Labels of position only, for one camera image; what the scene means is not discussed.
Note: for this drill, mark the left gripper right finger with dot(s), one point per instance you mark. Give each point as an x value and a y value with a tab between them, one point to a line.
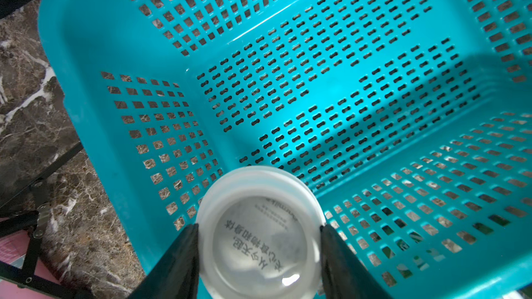
343	275

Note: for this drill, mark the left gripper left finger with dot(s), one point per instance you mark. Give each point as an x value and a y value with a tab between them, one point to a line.
176	275

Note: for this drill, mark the yogurt cup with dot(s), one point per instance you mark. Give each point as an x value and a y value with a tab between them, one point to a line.
259	236

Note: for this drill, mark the teal plastic basket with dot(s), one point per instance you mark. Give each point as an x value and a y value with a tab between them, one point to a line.
409	120

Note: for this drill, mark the black mini tripod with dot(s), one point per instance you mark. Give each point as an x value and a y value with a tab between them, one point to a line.
41	215

